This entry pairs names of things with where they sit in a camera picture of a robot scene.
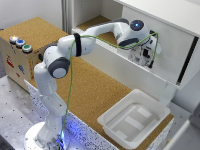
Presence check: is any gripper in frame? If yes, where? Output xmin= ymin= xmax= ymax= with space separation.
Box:
xmin=128 ymin=43 xmax=157 ymax=69

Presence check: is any white cabinet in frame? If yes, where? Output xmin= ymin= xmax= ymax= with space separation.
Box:
xmin=65 ymin=0 xmax=200 ymax=107

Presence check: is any white plastic box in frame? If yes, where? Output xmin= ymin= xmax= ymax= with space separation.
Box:
xmin=96 ymin=88 xmax=171 ymax=150

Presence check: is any green button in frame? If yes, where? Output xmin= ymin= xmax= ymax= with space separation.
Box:
xmin=21 ymin=43 xmax=34 ymax=54

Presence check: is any blue button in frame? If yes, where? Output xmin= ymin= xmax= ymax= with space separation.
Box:
xmin=15 ymin=38 xmax=26 ymax=49

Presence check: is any red button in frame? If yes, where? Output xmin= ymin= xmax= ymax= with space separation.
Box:
xmin=9 ymin=35 xmax=19 ymax=45

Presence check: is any black door handle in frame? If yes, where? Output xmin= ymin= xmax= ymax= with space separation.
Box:
xmin=176 ymin=35 xmax=200 ymax=85

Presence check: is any green cable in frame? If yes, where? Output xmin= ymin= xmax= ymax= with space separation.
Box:
xmin=57 ymin=31 xmax=160 ymax=150

